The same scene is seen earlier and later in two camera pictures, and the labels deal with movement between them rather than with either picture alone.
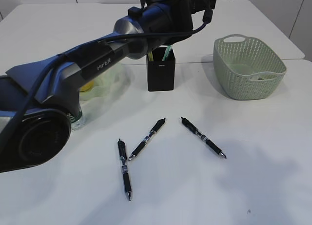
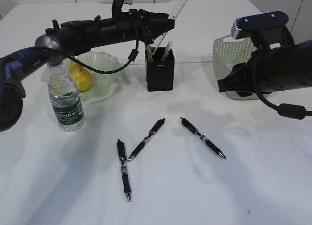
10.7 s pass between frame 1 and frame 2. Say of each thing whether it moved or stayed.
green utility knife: stayed
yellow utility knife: stayed
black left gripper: moved
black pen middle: stayed
